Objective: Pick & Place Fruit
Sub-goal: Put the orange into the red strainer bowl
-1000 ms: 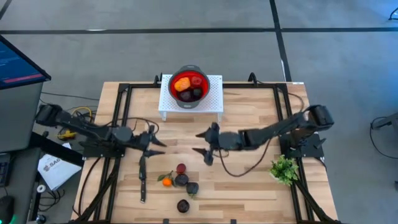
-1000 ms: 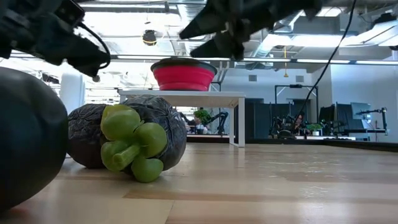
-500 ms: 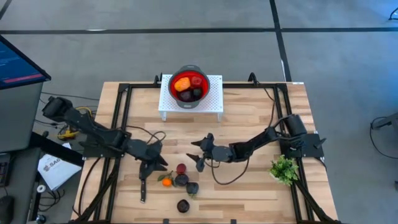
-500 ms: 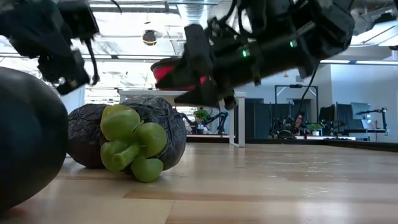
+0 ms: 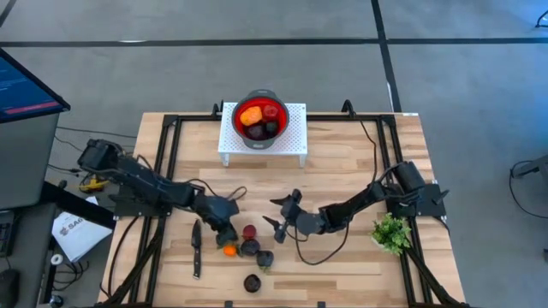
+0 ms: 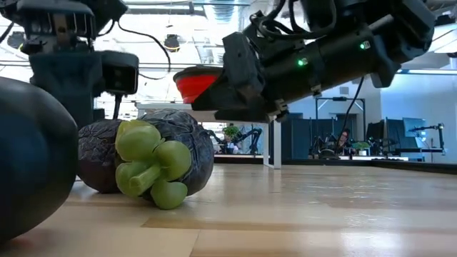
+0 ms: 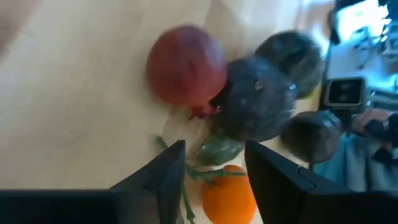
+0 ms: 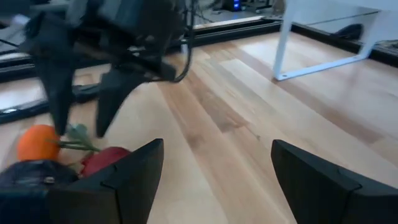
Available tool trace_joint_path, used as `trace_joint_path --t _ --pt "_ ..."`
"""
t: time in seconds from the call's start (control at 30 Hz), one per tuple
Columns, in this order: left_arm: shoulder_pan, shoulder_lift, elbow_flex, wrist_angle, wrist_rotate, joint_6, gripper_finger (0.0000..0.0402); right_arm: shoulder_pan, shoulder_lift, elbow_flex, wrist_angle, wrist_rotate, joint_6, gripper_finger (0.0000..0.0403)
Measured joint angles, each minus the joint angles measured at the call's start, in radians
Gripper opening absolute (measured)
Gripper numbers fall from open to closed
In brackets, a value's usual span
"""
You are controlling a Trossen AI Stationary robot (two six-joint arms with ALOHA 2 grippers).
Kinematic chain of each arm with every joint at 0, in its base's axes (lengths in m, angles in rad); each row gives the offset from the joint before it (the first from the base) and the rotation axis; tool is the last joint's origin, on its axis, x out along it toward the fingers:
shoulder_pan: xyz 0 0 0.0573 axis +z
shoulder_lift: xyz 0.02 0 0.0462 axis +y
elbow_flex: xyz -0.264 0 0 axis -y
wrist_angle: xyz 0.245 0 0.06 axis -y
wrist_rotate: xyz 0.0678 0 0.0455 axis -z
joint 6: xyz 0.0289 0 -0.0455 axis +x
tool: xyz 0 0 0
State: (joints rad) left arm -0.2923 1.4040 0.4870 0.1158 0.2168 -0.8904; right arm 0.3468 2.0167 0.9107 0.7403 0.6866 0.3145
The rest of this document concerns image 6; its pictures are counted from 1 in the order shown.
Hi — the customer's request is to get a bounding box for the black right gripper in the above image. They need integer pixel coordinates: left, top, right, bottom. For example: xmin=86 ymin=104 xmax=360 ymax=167
xmin=0 ymin=0 xmax=129 ymax=130

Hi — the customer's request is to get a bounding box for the dark purple round fruit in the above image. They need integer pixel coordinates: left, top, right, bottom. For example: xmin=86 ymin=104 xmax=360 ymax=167
xmin=0 ymin=76 xmax=79 ymax=246

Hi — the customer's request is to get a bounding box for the wrinkled purple fruit green stem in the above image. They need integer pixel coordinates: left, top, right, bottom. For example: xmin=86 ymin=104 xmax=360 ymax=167
xmin=77 ymin=108 xmax=215 ymax=211

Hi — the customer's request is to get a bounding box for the red grey collapsible colander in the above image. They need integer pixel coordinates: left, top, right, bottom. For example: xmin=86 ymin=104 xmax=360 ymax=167
xmin=173 ymin=66 xmax=225 ymax=105

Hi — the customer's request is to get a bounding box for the green background plant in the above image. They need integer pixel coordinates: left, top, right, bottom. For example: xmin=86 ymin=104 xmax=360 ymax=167
xmin=223 ymin=124 xmax=242 ymax=143

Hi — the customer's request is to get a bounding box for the white perforated metal shelf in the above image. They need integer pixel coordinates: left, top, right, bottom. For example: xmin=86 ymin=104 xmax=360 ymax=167
xmin=135 ymin=102 xmax=283 ymax=171

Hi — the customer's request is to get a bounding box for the dark blue partition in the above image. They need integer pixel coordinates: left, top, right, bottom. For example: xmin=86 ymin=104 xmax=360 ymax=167
xmin=285 ymin=113 xmax=358 ymax=160

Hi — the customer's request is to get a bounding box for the person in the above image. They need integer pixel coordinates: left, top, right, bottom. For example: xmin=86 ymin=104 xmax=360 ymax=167
xmin=335 ymin=128 xmax=353 ymax=158

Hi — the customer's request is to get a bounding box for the green plant in white pot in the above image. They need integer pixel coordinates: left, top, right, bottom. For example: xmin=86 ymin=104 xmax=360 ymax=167
xmin=351 ymin=141 xmax=372 ymax=157

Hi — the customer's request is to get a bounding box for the background monitor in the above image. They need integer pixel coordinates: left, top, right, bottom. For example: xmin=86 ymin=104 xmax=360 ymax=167
xmin=402 ymin=117 xmax=428 ymax=141

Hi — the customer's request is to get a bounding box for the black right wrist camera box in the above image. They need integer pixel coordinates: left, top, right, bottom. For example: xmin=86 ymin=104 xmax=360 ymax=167
xmin=101 ymin=49 xmax=140 ymax=96

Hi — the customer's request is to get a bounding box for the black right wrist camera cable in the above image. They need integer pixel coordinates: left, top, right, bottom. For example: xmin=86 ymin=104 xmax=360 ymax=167
xmin=117 ymin=21 xmax=172 ymax=81

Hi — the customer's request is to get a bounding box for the black ceiling-hung camera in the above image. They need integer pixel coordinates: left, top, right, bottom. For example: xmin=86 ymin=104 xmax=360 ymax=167
xmin=164 ymin=34 xmax=181 ymax=53

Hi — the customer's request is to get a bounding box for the silver ventilation duct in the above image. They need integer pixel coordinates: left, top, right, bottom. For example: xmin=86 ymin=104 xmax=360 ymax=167
xmin=212 ymin=2 xmax=237 ymax=22

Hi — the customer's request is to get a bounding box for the black background metal frame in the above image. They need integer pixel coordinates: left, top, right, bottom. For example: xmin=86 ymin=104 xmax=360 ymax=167
xmin=315 ymin=96 xmax=367 ymax=158

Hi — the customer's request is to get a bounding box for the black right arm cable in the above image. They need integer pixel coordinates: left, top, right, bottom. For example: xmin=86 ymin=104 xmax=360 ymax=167
xmin=333 ymin=75 xmax=366 ymax=153

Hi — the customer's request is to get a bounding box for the black aluminium table frame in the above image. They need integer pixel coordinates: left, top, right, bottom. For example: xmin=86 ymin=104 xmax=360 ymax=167
xmin=214 ymin=155 xmax=457 ymax=176

